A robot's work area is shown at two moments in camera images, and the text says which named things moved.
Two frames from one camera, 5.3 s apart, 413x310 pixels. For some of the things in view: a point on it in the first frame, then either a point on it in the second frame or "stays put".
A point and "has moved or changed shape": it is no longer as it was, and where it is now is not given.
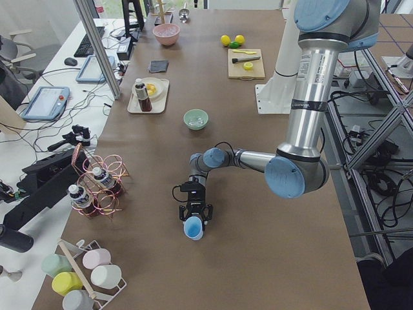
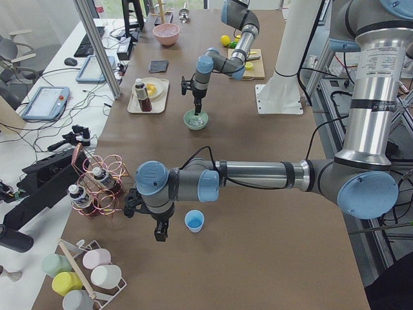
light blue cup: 193,227 has moved or changed shape
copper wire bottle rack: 97,190 stays put
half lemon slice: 248,66 stays put
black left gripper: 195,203 -> 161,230
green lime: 233,45 stays put
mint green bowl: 195,119 stays put
